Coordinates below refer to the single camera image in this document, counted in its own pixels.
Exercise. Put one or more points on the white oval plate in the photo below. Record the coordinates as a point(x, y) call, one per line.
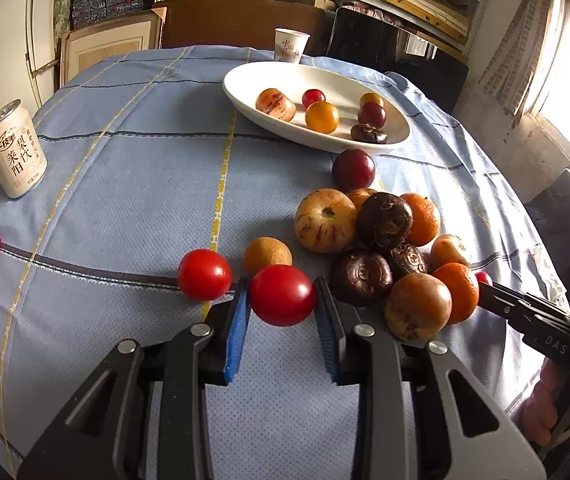
point(275, 77)

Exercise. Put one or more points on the brown wooden board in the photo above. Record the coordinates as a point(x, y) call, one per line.
point(215, 25)

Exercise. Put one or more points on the white paper cup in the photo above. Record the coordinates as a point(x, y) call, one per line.
point(291, 47)

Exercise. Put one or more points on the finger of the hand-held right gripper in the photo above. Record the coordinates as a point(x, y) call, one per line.
point(540, 325)

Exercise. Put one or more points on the reddish striped pepino melon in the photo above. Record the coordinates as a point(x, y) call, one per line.
point(275, 105)

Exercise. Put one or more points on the pale striped pepino melon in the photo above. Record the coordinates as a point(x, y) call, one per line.
point(325, 221)

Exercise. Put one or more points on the dark red plum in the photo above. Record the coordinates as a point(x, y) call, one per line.
point(371, 115)
point(353, 170)

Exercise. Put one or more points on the black glossy screen panel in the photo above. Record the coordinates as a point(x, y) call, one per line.
point(360, 35)

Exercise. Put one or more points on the white leaning board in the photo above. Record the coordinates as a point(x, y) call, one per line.
point(40, 20)

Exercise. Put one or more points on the red cherry tomato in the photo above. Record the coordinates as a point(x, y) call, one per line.
point(313, 98)
point(282, 295)
point(204, 274)
point(483, 277)

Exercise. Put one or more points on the blue striped tablecloth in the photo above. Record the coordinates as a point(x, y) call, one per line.
point(140, 200)

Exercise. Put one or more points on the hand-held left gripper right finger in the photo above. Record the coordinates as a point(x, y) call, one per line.
point(326, 330)

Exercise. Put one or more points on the tan round sapodilla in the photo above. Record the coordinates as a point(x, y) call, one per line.
point(360, 196)

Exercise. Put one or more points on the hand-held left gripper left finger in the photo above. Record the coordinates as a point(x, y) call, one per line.
point(237, 330)

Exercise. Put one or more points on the tan passion fruit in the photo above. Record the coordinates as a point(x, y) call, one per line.
point(418, 306)

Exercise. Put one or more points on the dark brown water chestnut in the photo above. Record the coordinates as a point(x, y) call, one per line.
point(367, 134)
point(384, 220)
point(361, 277)
point(407, 259)

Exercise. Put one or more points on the wooden picture frame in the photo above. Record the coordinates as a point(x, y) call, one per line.
point(110, 45)

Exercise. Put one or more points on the small tan longan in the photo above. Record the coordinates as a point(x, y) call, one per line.
point(265, 254)

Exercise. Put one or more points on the brick pattern curtain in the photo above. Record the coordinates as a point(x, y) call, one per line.
point(520, 45)

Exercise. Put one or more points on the black bag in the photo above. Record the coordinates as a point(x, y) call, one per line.
point(560, 210)

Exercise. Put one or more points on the cream beverage can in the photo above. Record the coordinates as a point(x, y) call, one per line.
point(15, 160)

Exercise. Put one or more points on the yellow-orange tomato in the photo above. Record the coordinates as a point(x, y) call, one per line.
point(371, 98)
point(322, 117)

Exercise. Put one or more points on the person's right hand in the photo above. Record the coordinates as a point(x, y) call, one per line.
point(540, 410)

